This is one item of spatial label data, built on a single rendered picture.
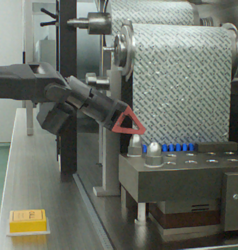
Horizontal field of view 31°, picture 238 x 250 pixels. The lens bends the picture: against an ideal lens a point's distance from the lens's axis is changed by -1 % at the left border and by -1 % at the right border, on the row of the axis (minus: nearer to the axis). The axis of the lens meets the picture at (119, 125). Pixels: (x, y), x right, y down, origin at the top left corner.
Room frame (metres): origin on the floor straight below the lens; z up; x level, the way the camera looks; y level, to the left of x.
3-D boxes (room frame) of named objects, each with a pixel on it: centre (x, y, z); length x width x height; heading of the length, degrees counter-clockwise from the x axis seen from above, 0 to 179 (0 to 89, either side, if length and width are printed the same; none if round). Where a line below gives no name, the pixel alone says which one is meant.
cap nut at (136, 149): (0.87, -0.04, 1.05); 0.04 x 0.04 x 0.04
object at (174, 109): (0.97, -0.14, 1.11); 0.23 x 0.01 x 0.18; 103
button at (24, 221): (0.80, 0.18, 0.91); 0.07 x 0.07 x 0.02; 13
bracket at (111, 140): (1.03, 0.03, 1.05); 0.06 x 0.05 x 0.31; 103
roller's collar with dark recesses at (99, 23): (1.24, 0.06, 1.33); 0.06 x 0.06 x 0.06; 13
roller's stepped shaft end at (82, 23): (1.23, 0.12, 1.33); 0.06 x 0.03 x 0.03; 103
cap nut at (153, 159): (0.78, -0.07, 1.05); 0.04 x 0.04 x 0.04
